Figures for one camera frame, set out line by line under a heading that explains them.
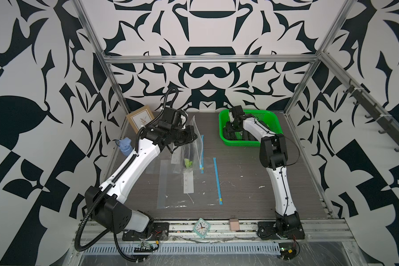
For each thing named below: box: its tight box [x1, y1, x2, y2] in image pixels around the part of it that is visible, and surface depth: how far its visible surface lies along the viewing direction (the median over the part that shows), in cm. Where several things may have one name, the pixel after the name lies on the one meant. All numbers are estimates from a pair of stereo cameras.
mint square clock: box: [192, 217, 211, 239], surface depth 75 cm
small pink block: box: [229, 218, 240, 231], surface depth 77 cm
